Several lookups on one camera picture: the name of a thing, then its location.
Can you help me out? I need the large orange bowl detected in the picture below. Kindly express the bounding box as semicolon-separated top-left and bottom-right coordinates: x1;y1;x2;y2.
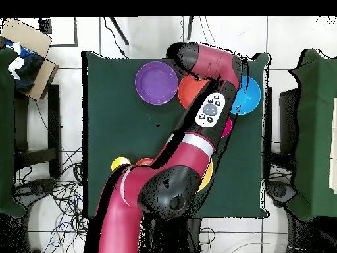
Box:
197;159;213;192

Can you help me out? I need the large red bowl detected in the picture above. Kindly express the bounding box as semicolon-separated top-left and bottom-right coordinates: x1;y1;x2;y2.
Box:
177;75;211;110

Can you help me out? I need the small red bowl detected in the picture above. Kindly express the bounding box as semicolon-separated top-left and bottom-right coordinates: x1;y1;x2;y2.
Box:
135;157;155;167

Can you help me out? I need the yellow cup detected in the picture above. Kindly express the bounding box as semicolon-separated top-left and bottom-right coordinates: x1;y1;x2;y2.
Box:
111;157;132;171

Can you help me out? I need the dark green table cloth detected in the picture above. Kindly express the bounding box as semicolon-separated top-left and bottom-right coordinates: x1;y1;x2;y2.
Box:
81;50;271;220

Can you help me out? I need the purple bowl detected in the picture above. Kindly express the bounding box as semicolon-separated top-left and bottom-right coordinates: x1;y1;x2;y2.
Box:
134;61;179;106

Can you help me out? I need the pink bowl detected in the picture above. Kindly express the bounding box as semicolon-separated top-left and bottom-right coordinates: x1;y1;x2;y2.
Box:
220;115;233;138

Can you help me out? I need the blue bowl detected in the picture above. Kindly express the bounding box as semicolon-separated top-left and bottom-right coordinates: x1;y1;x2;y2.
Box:
230;75;262;116

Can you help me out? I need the black tripod leg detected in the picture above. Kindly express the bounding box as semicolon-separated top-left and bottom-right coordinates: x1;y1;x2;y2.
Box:
186;16;194;41
109;16;130;46

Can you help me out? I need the black box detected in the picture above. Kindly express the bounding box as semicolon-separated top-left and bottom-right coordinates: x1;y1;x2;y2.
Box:
278;88;301;154

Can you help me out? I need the green cloth covered table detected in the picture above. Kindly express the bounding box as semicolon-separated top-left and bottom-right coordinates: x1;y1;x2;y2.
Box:
288;48;337;222
0;48;27;218

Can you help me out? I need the blue cloth bag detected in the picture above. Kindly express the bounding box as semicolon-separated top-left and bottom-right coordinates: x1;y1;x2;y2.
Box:
1;39;45;92

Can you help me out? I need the white board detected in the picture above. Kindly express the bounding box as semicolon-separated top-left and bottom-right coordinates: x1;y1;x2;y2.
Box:
328;97;337;194

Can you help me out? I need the brown cardboard box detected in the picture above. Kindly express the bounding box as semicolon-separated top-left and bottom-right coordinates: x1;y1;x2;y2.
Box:
0;19;59;102

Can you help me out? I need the tangle of floor cables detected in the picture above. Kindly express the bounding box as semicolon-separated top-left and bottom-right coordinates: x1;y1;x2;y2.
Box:
14;147;90;253

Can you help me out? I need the black stool frame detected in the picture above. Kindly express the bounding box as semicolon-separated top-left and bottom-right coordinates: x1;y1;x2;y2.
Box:
14;84;61;177

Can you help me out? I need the black cable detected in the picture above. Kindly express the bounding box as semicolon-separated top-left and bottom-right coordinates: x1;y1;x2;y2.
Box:
103;16;128;58

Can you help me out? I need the black floor frame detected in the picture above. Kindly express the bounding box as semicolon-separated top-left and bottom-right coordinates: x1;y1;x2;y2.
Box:
38;16;79;49

